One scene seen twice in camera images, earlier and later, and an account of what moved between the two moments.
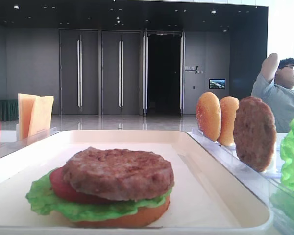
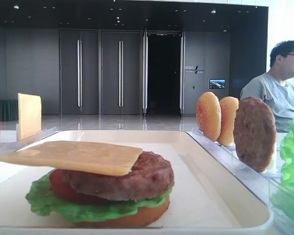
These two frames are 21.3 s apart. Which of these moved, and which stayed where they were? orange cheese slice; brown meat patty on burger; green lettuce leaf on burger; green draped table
Moved: orange cheese slice
Stayed: green lettuce leaf on burger; brown meat patty on burger; green draped table
